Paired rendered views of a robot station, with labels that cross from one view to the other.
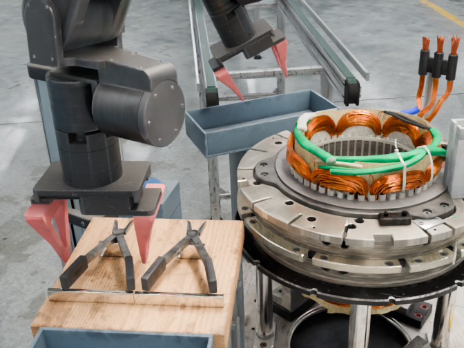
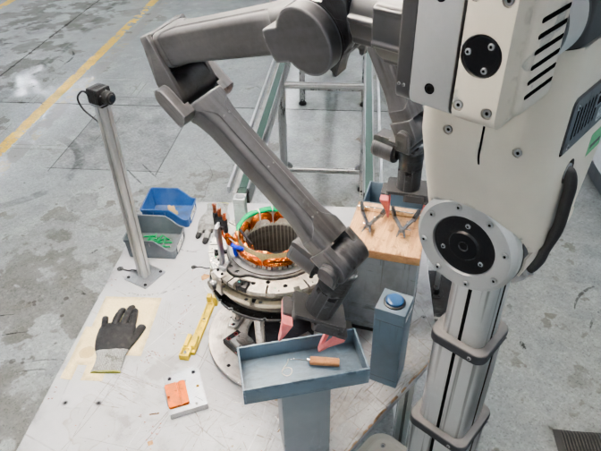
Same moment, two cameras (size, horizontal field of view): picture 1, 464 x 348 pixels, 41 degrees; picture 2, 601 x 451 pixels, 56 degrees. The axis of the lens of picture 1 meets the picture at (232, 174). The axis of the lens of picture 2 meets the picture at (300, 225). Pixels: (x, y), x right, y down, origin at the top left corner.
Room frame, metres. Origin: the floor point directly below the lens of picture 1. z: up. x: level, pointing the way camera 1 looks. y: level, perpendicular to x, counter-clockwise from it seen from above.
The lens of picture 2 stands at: (1.71, 0.07, 1.95)
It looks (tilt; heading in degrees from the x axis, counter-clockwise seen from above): 37 degrees down; 190
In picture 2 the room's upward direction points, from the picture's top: 1 degrees counter-clockwise
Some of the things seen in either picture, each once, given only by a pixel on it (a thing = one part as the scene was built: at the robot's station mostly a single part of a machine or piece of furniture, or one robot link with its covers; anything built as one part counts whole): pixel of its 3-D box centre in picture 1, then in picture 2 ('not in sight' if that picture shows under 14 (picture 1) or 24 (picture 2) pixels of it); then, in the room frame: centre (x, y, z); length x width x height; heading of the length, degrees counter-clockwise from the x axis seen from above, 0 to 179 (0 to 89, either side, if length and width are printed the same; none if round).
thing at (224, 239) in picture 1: (150, 275); (386, 231); (0.55, 0.09, 1.05); 0.20 x 0.19 x 0.02; 173
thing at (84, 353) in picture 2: not in sight; (114, 335); (0.76, -0.62, 0.78); 0.31 x 0.19 x 0.01; 4
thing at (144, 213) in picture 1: (127, 221); (394, 201); (0.53, 0.11, 1.13); 0.07 x 0.07 x 0.09; 85
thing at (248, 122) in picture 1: (263, 181); (302, 401); (0.99, -0.06, 0.92); 0.25 x 0.11 x 0.28; 110
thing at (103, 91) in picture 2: not in sight; (103, 96); (0.52, -0.62, 1.37); 0.06 x 0.04 x 0.04; 69
